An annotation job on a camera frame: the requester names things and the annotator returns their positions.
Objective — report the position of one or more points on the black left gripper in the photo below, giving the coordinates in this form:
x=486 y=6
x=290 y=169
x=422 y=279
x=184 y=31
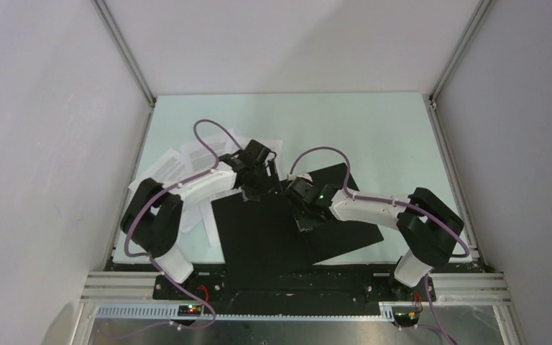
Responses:
x=271 y=184

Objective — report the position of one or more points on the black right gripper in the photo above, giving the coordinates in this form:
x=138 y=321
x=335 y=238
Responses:
x=302 y=223

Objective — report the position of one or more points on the red and black folder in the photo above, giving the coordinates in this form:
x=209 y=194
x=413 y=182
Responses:
x=261 y=240

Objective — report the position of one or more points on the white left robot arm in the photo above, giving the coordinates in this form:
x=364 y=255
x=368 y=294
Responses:
x=151 y=222

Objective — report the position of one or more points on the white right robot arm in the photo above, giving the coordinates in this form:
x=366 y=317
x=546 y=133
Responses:
x=428 y=226

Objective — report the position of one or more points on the top printed paper sheet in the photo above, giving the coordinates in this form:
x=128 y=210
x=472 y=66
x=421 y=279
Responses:
x=269 y=147

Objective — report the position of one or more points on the large printed paper sheet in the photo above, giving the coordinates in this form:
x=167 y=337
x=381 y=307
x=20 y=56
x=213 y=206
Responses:
x=209 y=223

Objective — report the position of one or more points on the left printed paper sheet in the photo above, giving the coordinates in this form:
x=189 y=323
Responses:
x=170 y=168

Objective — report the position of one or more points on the right controller board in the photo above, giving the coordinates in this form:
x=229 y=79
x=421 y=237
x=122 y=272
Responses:
x=408 y=319

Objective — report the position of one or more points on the controller board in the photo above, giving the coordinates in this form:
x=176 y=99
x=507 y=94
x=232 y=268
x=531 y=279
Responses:
x=190 y=310
x=408 y=319

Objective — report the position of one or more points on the left controller board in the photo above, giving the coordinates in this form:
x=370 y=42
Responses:
x=190 y=310

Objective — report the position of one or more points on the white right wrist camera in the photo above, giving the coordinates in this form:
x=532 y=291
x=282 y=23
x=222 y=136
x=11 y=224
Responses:
x=304 y=176

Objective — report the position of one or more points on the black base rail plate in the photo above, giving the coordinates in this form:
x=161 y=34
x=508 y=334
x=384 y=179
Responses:
x=317 y=293

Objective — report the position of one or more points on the grey slotted cable duct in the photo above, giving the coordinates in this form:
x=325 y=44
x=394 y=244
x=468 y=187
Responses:
x=172 y=312

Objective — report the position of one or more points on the left aluminium frame post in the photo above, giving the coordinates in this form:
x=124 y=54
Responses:
x=115 y=33

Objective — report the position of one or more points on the aluminium frame post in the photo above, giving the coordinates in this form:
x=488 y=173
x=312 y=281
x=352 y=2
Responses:
x=471 y=29
x=115 y=33

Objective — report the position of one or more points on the right aluminium frame post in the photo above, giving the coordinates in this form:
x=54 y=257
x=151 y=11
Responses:
x=471 y=29

